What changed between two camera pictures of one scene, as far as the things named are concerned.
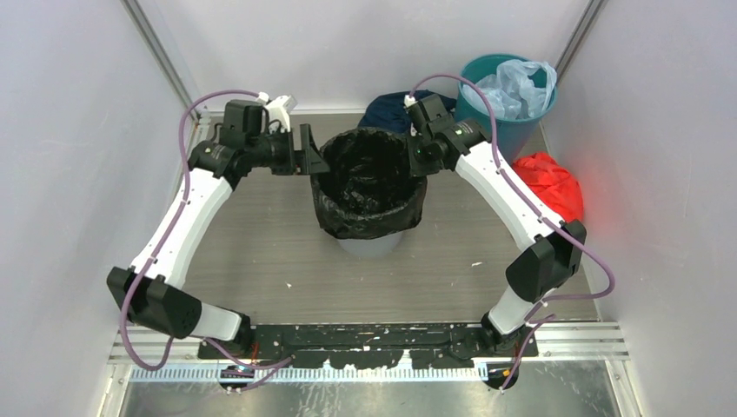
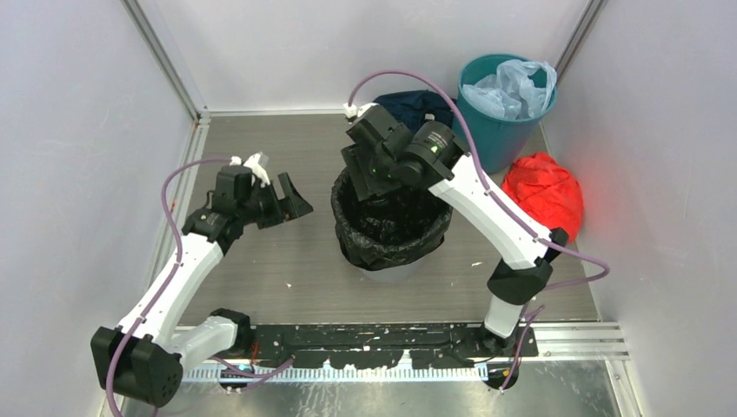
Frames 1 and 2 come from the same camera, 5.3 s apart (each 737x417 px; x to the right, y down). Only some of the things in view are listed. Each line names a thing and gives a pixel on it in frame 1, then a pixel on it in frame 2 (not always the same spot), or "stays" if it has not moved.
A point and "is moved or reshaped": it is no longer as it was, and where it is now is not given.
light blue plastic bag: (519, 89) stays
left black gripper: (311, 160) -> (291, 206)
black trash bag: (370, 190) is moved or reshaped
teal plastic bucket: (513, 135) stays
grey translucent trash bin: (370, 248) -> (395, 274)
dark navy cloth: (388, 111) stays
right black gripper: (419, 169) -> (364, 186)
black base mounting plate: (370, 346) stays
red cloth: (554, 185) stays
